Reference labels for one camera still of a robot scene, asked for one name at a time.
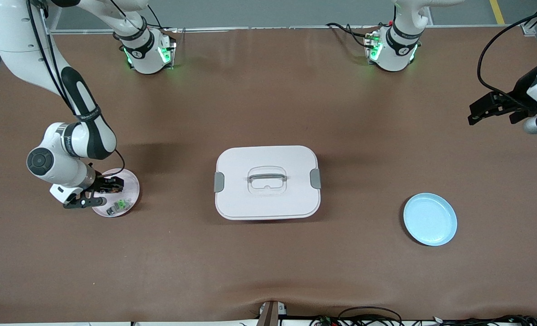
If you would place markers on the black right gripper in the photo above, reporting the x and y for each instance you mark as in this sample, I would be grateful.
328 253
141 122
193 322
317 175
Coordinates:
101 184

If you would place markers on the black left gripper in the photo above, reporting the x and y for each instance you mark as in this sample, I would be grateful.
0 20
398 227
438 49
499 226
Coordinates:
519 97

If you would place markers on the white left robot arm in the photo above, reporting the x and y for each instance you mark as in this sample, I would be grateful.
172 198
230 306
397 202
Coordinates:
397 45

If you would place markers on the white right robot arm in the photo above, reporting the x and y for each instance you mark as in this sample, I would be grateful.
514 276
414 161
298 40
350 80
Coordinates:
19 40

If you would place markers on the pink box with white lid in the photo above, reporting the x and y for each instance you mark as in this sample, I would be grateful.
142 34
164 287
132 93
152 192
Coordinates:
268 203

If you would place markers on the pink round plate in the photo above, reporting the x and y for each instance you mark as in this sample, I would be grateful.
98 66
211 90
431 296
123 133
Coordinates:
130 181

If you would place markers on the light blue round plate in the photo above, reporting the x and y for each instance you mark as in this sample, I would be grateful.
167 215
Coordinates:
430 219

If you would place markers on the brown table mat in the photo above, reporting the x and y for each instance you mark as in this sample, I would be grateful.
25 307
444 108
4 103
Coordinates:
268 99

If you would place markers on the green push-button switch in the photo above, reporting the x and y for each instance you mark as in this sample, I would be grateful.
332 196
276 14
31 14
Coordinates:
121 205

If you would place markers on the aluminium table edge rail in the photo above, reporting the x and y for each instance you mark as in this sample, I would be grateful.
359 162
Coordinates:
273 28

